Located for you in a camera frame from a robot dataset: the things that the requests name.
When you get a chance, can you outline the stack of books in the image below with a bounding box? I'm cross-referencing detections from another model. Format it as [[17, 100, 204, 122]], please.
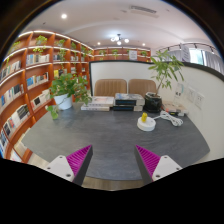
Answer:
[[113, 93, 145, 112], [81, 96, 114, 111]]

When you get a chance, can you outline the right stack of books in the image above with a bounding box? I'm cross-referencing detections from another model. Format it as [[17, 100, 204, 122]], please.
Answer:
[[113, 93, 145, 112]]

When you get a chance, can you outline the white wall switch panel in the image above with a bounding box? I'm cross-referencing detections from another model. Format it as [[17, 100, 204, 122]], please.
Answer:
[[187, 87, 196, 102]]

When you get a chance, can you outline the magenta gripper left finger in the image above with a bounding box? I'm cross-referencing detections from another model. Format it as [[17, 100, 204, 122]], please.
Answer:
[[45, 145, 93, 186]]

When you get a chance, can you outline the black pot tall plant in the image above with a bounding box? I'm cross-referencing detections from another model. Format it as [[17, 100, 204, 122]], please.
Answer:
[[144, 50, 184, 113]]

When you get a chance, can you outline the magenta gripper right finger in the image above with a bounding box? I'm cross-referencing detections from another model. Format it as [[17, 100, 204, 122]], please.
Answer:
[[134, 145, 182, 185]]

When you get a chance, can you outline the right tan chair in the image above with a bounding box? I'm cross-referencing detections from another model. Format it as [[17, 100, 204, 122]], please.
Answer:
[[128, 79, 156, 97]]

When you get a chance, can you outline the white charger cable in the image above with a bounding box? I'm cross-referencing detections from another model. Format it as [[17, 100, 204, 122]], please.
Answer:
[[152, 110, 184, 128]]

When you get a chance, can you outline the white power strip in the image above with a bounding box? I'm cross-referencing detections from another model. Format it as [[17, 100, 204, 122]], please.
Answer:
[[162, 101, 188, 116]]

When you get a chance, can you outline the left stack of books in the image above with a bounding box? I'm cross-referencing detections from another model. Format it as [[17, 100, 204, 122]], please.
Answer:
[[81, 96, 114, 111]]

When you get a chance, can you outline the white wall socket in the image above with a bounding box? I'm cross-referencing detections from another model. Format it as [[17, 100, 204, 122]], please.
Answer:
[[195, 93, 204, 109]]

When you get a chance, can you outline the tan chair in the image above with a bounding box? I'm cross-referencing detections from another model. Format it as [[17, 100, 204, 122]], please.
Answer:
[[94, 79, 127, 97], [128, 79, 156, 97]]

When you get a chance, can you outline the left tan chair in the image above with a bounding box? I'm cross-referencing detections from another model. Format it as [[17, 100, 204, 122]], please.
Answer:
[[94, 79, 127, 97]]

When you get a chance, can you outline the orange wooden bookshelf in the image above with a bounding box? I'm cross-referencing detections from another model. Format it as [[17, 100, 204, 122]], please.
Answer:
[[0, 30, 151, 163]]

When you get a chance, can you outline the white pot leafy plant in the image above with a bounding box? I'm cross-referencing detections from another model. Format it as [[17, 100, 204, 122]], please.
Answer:
[[45, 73, 91, 120]]

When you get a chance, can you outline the ceiling chandelier lamp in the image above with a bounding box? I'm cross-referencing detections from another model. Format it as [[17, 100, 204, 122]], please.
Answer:
[[110, 34, 129, 46]]

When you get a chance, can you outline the white round base yellow knob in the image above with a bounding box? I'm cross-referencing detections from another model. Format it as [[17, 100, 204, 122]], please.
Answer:
[[137, 113, 156, 131]]

